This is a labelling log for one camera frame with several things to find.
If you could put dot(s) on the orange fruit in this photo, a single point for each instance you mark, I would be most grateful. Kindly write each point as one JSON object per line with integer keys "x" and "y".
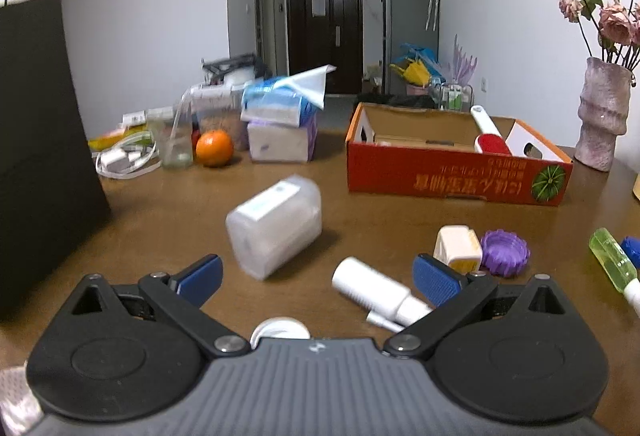
{"x": 214, "y": 148}

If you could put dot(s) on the small white box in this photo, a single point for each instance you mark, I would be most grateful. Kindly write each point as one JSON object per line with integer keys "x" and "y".
{"x": 134, "y": 118}

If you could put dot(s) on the white wall socket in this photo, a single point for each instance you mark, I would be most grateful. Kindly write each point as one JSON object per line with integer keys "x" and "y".
{"x": 484, "y": 83}

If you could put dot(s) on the white pot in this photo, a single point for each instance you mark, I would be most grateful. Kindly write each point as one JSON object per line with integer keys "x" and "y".
{"x": 239, "y": 76}

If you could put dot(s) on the dark bag on floor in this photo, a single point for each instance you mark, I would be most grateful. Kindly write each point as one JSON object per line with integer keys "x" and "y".
{"x": 395, "y": 100}

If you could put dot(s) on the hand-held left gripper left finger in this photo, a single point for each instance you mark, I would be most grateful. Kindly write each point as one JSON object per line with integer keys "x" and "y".
{"x": 200, "y": 278}

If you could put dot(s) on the dark brown door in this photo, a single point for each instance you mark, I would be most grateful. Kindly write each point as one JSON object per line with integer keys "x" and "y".
{"x": 324, "y": 31}

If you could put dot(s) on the orange cardboard box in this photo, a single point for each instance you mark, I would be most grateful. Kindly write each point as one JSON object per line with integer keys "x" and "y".
{"x": 450, "y": 176}

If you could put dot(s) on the purple feather decoration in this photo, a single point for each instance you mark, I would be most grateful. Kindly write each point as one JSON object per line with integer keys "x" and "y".
{"x": 462, "y": 63}

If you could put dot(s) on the blue plastic object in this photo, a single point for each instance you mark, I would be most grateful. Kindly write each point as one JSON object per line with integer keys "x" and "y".
{"x": 632, "y": 251}

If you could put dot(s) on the red white lint roller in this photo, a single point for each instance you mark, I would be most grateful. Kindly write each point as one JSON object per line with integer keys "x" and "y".
{"x": 492, "y": 138}

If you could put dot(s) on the blue tissue pack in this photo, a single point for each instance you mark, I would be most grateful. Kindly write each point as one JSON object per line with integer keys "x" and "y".
{"x": 277, "y": 107}

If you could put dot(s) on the translucent plastic box white label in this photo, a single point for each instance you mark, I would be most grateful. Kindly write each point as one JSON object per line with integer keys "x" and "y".
{"x": 275, "y": 226}

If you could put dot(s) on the pink patterned cloth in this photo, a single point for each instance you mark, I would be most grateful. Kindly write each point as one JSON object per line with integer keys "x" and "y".
{"x": 15, "y": 398}

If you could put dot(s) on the clear glass cup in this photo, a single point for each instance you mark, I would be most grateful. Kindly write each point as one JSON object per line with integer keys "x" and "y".
{"x": 169, "y": 143}

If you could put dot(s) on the white plug adapter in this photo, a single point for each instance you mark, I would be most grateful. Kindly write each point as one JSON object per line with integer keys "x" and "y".
{"x": 456, "y": 246}

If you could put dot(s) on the yellow packet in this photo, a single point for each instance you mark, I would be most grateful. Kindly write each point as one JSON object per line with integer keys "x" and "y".
{"x": 107, "y": 141}

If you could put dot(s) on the purple ridged lid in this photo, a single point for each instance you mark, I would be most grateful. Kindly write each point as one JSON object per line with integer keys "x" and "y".
{"x": 505, "y": 252}

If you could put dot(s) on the green spray bottle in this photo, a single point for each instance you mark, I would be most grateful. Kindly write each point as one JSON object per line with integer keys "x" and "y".
{"x": 611, "y": 263}

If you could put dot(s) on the yellow bag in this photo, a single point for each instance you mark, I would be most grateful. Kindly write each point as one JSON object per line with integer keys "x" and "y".
{"x": 416, "y": 71}

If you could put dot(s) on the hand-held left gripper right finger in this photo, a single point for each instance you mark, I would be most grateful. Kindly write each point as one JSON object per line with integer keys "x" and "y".
{"x": 435, "y": 283}

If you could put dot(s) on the grey refrigerator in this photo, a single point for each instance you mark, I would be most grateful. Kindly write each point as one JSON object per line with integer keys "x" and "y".
{"x": 410, "y": 28}

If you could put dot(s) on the white purple tissue pack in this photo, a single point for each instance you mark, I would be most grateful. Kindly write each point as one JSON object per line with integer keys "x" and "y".
{"x": 282, "y": 142}

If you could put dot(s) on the clear drinking straw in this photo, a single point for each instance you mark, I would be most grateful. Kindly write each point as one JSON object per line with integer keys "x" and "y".
{"x": 179, "y": 113}

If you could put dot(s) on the clear food container with nuts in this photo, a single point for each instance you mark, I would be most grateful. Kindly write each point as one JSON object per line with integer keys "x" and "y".
{"x": 216, "y": 113}

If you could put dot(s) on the white round lid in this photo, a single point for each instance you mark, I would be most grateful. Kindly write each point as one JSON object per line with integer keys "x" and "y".
{"x": 279, "y": 330}

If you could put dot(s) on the black monitor back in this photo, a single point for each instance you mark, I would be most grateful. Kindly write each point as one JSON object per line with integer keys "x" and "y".
{"x": 45, "y": 156}

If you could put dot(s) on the black folding stand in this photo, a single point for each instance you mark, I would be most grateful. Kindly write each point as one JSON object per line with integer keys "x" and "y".
{"x": 227, "y": 63}

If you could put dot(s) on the blue plastic bag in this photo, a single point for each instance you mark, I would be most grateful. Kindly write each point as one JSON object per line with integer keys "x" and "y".
{"x": 422, "y": 53}

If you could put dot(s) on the pink ridged vase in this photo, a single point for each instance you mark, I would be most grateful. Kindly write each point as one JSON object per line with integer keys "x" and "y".
{"x": 602, "y": 116}

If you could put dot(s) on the pink basin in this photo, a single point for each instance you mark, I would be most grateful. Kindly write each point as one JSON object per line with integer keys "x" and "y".
{"x": 418, "y": 90}

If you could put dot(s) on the white tissue sheet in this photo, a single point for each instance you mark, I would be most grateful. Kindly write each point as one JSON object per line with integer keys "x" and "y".
{"x": 311, "y": 83}

